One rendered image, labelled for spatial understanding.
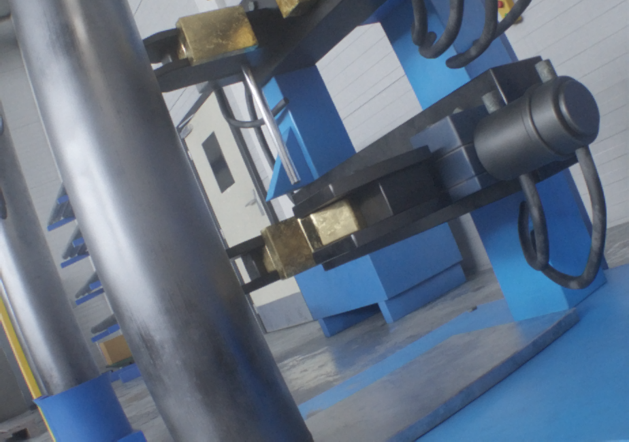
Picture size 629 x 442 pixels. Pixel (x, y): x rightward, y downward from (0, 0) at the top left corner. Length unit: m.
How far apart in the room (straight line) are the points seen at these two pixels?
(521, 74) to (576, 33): 2.02
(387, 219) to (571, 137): 0.28
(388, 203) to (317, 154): 0.67
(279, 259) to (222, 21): 0.51
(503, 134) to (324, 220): 0.29
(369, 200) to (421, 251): 2.65
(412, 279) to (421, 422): 2.54
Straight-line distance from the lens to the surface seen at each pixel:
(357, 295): 3.71
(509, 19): 1.27
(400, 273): 3.57
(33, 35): 1.19
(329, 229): 1.06
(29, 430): 5.85
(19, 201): 2.42
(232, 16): 1.51
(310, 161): 1.64
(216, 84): 1.69
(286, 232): 1.37
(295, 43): 1.54
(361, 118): 4.42
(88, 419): 2.31
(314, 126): 1.68
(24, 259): 2.36
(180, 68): 1.45
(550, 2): 3.26
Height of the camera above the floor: 0.44
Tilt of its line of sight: 3 degrees up
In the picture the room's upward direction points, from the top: 24 degrees counter-clockwise
